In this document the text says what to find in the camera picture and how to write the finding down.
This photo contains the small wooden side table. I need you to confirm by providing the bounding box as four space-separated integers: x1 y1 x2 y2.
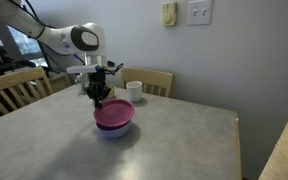
43 72 72 94

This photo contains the wooden chair with slatted backrest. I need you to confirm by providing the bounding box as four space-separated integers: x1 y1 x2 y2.
0 67 54 116

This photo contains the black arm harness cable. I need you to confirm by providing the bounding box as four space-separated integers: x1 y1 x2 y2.
9 0 57 40

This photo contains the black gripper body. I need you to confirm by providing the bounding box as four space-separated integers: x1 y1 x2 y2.
88 71 107 87

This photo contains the white light switch plate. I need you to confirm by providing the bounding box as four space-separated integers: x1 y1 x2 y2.
187 0 214 27

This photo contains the pink plastic plate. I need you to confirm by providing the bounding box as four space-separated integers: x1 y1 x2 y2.
93 98 136 129

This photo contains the white ceramic mug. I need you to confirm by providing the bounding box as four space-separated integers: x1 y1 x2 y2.
126 80 144 103

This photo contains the light wooden counter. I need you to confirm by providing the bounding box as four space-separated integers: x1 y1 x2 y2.
257 91 288 180

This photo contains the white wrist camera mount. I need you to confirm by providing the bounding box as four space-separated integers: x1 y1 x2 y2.
66 64 117 75

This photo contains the beige wall thermostat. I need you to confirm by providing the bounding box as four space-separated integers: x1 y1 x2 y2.
160 1 178 27

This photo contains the dark framed window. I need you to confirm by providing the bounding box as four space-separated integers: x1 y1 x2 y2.
0 13 50 68

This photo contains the wooden chair with solid backrest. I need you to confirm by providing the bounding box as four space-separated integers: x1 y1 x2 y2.
120 67 174 98

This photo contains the black blue-plug camera cable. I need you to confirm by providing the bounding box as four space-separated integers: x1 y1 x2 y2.
72 53 125 76

